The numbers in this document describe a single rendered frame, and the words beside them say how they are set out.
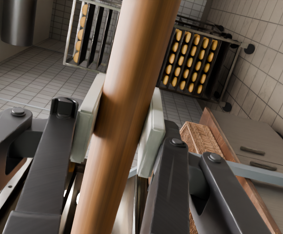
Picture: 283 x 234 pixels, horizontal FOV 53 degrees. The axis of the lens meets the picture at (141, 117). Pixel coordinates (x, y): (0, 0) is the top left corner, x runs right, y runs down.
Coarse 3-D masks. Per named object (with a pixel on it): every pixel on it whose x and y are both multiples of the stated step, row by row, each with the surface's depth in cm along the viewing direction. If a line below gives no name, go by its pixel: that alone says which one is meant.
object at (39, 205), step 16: (64, 112) 13; (48, 128) 12; (64, 128) 12; (48, 144) 11; (64, 144) 11; (48, 160) 10; (64, 160) 10; (32, 176) 9; (48, 176) 9; (64, 176) 9; (32, 192) 8; (48, 192) 8; (16, 208) 8; (32, 208) 8; (48, 208) 8; (16, 224) 6; (32, 224) 7; (48, 224) 7
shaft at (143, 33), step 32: (128, 0) 14; (160, 0) 14; (128, 32) 14; (160, 32) 14; (128, 64) 15; (160, 64) 16; (128, 96) 16; (96, 128) 17; (128, 128) 16; (96, 160) 18; (128, 160) 18; (96, 192) 18; (96, 224) 19
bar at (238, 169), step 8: (192, 152) 119; (136, 168) 120; (232, 168) 118; (240, 168) 118; (248, 168) 120; (256, 168) 122; (128, 176) 121; (248, 176) 120; (256, 176) 120; (264, 176) 120; (272, 176) 120; (280, 176) 121; (280, 184) 122
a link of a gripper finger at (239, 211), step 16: (208, 160) 13; (224, 160) 13; (208, 176) 12; (224, 176) 12; (224, 192) 11; (240, 192) 11; (192, 208) 13; (208, 208) 11; (224, 208) 10; (240, 208) 10; (208, 224) 11; (224, 224) 10; (240, 224) 9; (256, 224) 10
